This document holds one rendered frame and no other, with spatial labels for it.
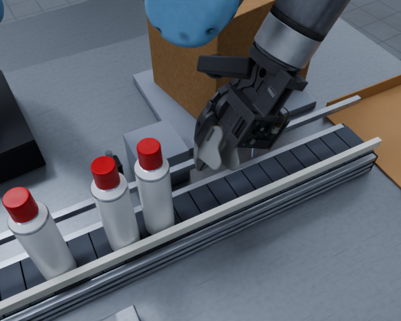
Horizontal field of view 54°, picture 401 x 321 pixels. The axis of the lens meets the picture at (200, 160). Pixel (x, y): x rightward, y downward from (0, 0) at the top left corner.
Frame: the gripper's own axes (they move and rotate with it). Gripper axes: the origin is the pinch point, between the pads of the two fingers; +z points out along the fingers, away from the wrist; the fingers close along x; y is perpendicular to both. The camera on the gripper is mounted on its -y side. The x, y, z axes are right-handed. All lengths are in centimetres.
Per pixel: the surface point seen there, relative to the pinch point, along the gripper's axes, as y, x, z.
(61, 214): -3.6, -17.0, 15.1
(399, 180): 10.4, 44.0, -5.4
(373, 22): -135, 230, -16
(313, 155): -0.5, 28.9, -1.9
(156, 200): 2.8, -6.8, 5.7
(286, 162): -1.4, 23.6, 1.1
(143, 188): 1.8, -9.4, 4.1
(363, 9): -151, 235, -19
